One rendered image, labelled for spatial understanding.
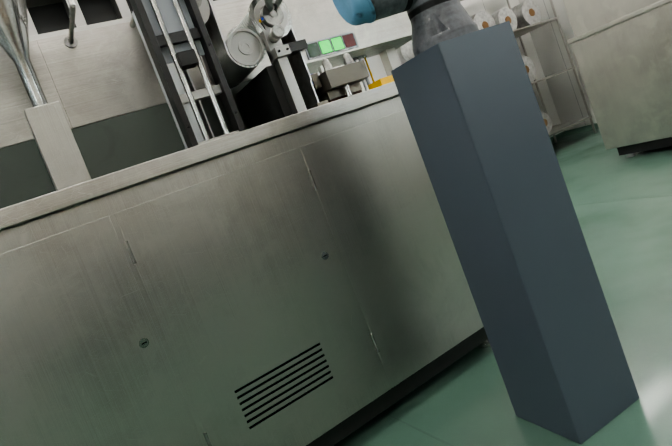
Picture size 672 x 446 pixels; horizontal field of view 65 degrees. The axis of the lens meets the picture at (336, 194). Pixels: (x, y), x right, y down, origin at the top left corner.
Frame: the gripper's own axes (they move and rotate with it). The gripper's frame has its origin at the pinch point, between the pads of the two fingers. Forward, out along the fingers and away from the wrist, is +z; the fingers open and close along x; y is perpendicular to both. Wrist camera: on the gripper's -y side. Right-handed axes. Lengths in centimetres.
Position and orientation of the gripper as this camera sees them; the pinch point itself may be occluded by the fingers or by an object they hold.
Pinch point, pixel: (274, 7)
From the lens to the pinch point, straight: 177.5
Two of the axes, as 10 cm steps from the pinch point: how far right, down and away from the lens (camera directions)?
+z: -1.3, 6.8, 7.2
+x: -8.2, 3.5, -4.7
